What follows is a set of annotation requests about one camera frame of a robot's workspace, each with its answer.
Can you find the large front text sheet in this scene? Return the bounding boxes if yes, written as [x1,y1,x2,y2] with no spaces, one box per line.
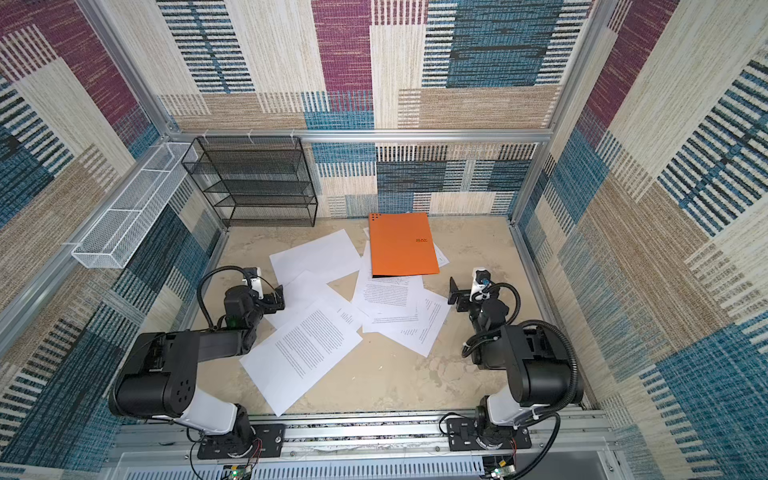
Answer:
[241,300,362,416]

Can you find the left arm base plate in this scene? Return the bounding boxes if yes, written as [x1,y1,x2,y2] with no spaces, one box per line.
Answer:
[196,423,286,461]

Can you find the white wire mesh basket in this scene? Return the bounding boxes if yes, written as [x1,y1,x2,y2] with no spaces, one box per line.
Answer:
[71,142,189,269]

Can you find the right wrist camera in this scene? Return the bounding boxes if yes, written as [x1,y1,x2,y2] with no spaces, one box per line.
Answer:
[470,267,492,303]

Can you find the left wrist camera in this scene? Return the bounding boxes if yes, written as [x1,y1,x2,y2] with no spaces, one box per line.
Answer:
[243,267,264,298]

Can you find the right text paper sheet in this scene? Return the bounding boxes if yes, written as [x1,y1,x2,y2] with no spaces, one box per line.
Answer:
[363,290,450,357]

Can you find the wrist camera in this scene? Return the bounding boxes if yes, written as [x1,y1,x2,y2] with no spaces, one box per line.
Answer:
[243,267,264,298]
[470,267,492,303]

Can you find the orange black file folder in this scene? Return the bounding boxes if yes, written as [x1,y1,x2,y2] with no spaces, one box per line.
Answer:
[369,213,440,277]

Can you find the black wire mesh shelf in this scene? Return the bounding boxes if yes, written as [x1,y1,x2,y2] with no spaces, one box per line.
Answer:
[181,136,318,227]

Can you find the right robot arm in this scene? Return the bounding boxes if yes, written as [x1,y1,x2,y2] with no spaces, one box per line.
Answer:
[439,269,583,450]

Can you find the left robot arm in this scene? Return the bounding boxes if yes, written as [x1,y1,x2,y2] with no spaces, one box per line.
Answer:
[108,265,286,459]

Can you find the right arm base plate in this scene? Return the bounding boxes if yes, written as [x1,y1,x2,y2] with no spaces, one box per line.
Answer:
[438,412,532,451]

